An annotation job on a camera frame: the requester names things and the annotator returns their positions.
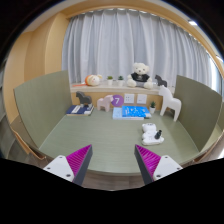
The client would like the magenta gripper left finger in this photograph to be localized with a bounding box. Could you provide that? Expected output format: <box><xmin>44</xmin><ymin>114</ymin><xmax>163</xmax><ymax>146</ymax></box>
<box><xmin>44</xmin><ymin>145</ymin><xmax>93</xmax><ymax>186</ymax></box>

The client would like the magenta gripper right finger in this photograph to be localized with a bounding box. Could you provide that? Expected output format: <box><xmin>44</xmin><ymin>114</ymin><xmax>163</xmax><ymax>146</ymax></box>
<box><xmin>134</xmin><ymin>145</ymin><xmax>182</xmax><ymax>185</ymax></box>

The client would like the black charger plug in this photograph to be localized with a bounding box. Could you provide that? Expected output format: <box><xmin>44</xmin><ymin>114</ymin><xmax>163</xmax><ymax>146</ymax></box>
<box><xmin>154</xmin><ymin>130</ymin><xmax>162</xmax><ymax>140</ymax></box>

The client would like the white power strip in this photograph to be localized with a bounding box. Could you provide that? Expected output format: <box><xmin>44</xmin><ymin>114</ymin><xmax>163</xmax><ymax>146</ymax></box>
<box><xmin>142</xmin><ymin>123</ymin><xmax>164</xmax><ymax>145</ymax></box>

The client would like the dark blue book stack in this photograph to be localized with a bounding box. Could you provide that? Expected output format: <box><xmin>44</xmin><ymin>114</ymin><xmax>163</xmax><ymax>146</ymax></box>
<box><xmin>66</xmin><ymin>105</ymin><xmax>94</xmax><ymax>116</ymax></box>

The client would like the small potted plant on desk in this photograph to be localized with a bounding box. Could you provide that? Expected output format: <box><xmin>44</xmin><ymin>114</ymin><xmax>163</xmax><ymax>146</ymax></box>
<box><xmin>149</xmin><ymin>101</ymin><xmax>156</xmax><ymax>114</ymax></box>

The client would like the light blue book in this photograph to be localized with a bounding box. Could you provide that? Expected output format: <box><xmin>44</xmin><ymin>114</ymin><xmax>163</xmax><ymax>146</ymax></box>
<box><xmin>112</xmin><ymin>106</ymin><xmax>145</xmax><ymax>120</ymax></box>

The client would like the white wooden horse figure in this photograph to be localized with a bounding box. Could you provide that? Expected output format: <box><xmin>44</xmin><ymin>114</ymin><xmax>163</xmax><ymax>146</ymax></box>
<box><xmin>159</xmin><ymin>85</ymin><xmax>182</xmax><ymax>121</ymax></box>

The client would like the dark grey horse figure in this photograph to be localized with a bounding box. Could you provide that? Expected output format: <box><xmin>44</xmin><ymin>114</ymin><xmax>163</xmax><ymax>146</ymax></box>
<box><xmin>76</xmin><ymin>91</ymin><xmax>92</xmax><ymax>107</ymax></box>

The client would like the green right desk partition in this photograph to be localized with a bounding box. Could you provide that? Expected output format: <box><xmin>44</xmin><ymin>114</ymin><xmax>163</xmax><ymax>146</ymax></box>
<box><xmin>174</xmin><ymin>75</ymin><xmax>222</xmax><ymax>151</ymax></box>

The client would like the green desk partition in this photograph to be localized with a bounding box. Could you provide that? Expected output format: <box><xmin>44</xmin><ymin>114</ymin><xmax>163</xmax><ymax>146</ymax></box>
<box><xmin>14</xmin><ymin>71</ymin><xmax>72</xmax><ymax>148</ymax></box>
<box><xmin>174</xmin><ymin>75</ymin><xmax>222</xmax><ymax>151</ymax></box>

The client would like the green left desk partition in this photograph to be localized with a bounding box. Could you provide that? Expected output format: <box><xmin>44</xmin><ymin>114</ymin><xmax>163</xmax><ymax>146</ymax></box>
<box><xmin>14</xmin><ymin>71</ymin><xmax>72</xmax><ymax>148</ymax></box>

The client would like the pink horse figure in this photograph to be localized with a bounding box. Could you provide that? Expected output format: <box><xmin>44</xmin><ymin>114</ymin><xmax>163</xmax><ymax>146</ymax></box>
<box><xmin>97</xmin><ymin>95</ymin><xmax>113</xmax><ymax>112</ymax></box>

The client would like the purple round number sign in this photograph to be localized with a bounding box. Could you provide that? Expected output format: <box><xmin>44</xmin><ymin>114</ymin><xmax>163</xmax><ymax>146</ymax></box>
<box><xmin>111</xmin><ymin>95</ymin><xmax>124</xmax><ymax>107</ymax></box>

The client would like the small dark horse figure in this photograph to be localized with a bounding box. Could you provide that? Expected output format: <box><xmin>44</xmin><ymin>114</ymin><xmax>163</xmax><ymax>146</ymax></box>
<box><xmin>155</xmin><ymin>75</ymin><xmax>167</xmax><ymax>87</ymax></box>

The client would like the orange white plush toy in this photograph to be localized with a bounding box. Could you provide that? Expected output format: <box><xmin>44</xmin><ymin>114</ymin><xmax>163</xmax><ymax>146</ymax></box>
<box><xmin>85</xmin><ymin>75</ymin><xmax>102</xmax><ymax>86</ymax></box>

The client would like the white teddy bear black shirt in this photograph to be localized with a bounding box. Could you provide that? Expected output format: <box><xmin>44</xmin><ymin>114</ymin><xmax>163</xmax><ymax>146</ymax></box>
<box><xmin>127</xmin><ymin>63</ymin><xmax>153</xmax><ymax>89</ymax></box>

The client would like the small potted plant right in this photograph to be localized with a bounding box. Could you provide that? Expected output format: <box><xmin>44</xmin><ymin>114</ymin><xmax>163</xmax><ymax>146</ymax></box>
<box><xmin>118</xmin><ymin>76</ymin><xmax>124</xmax><ymax>87</ymax></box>

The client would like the small potted plant left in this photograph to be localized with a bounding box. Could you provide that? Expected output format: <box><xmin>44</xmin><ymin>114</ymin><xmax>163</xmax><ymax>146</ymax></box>
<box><xmin>107</xmin><ymin>76</ymin><xmax>113</xmax><ymax>86</ymax></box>

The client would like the grey white curtain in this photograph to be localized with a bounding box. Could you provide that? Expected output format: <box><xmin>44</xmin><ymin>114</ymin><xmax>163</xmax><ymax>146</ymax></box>
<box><xmin>62</xmin><ymin>9</ymin><xmax>219</xmax><ymax>90</ymax></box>

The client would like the white wall socket right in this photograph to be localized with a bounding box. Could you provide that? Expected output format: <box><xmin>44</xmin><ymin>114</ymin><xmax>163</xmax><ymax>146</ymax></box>
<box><xmin>137</xmin><ymin>94</ymin><xmax>147</xmax><ymax>104</ymax></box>

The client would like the white wall socket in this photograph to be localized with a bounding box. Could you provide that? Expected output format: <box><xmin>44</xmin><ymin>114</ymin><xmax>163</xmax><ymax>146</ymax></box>
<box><xmin>137</xmin><ymin>94</ymin><xmax>147</xmax><ymax>104</ymax></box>
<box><xmin>124</xmin><ymin>94</ymin><xmax>134</xmax><ymax>104</ymax></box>

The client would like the white wall socket left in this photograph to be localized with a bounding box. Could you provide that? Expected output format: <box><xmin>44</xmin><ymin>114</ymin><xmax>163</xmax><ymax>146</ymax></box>
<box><xmin>124</xmin><ymin>94</ymin><xmax>134</xmax><ymax>104</ymax></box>

